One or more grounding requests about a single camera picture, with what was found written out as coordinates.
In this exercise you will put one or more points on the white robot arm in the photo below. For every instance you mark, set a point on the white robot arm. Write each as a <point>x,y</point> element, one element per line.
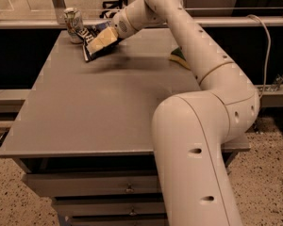
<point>189,128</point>

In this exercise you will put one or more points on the grey drawer cabinet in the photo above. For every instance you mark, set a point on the grey drawer cabinet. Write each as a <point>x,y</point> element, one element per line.
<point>97,116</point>

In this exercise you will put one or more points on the blue Kettle chip bag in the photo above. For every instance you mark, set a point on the blue Kettle chip bag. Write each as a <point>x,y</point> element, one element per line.
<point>88,34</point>

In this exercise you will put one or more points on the middle grey drawer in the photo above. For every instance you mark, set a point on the middle grey drawer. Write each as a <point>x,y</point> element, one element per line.
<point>117,205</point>

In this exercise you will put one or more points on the bottom grey drawer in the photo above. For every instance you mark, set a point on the bottom grey drawer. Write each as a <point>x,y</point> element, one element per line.
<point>139,220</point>

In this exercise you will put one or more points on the grey drawer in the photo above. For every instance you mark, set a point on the grey drawer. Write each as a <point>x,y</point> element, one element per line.
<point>139,220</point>
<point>93,183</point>
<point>117,205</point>

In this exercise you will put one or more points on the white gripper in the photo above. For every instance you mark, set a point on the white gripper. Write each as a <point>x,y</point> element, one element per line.
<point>121,24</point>

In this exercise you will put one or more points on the white green 7up can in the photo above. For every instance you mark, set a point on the white green 7up can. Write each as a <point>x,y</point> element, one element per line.
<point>73,20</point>

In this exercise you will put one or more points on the black office chair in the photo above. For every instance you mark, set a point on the black office chair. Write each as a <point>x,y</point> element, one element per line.
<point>110,6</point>

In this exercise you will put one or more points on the top grey drawer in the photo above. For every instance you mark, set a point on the top grey drawer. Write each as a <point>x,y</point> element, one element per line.
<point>93,183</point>

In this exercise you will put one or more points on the green yellow sponge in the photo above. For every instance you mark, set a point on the green yellow sponge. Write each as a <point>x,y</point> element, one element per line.
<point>177,56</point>

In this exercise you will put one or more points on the grey metal railing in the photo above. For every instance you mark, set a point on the grey metal railing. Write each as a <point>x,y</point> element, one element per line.
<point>208,13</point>

